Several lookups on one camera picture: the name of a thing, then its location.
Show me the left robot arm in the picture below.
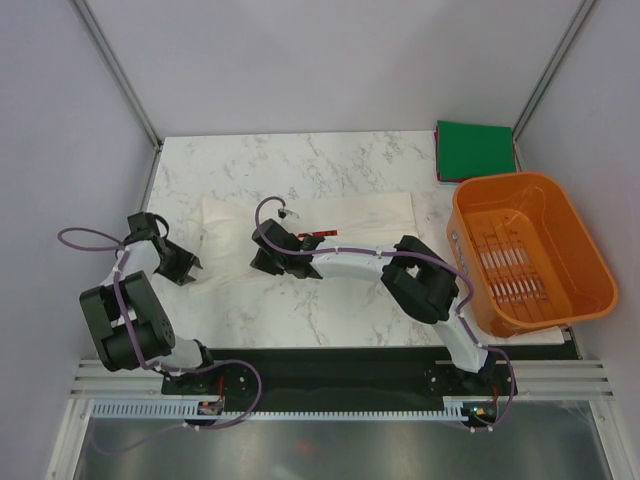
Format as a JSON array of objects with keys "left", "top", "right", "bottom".
[{"left": 80, "top": 231, "right": 220, "bottom": 393}]

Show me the folded red t-shirt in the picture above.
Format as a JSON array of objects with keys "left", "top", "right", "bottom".
[{"left": 434, "top": 125, "right": 441, "bottom": 182}]

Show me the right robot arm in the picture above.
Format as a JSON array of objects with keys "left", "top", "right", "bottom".
[{"left": 251, "top": 232, "right": 495, "bottom": 394}]

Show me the folded green t-shirt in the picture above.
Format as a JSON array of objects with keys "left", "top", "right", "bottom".
[{"left": 436, "top": 120, "right": 516, "bottom": 183}]

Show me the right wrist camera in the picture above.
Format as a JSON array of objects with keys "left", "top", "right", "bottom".
[{"left": 251, "top": 213, "right": 301, "bottom": 254}]

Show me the right aluminium frame post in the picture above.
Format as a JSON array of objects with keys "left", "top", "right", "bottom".
[{"left": 512, "top": 0, "right": 599, "bottom": 144}]

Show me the left aluminium frame post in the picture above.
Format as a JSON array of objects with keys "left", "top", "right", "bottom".
[{"left": 69, "top": 0, "right": 163, "bottom": 152}]

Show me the orange plastic basket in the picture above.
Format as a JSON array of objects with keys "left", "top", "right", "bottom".
[{"left": 447, "top": 172, "right": 619, "bottom": 338}]

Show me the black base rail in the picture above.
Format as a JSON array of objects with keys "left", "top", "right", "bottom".
[{"left": 162, "top": 347, "right": 517, "bottom": 412}]

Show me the white slotted cable duct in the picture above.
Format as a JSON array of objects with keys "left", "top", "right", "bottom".
[{"left": 91, "top": 397, "right": 495, "bottom": 422}]

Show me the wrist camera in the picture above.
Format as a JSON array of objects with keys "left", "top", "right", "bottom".
[
  {"left": 251, "top": 213, "right": 301, "bottom": 254},
  {"left": 127, "top": 212, "right": 170, "bottom": 238}
]

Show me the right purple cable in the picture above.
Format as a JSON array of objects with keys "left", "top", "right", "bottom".
[{"left": 253, "top": 195, "right": 517, "bottom": 434}]

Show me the aluminium frame post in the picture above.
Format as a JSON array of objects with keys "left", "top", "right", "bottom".
[
  {"left": 69, "top": 0, "right": 163, "bottom": 152},
  {"left": 512, "top": 0, "right": 599, "bottom": 144}
]

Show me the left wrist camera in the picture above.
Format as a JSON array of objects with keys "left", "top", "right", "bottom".
[{"left": 127, "top": 212, "right": 170, "bottom": 238}]

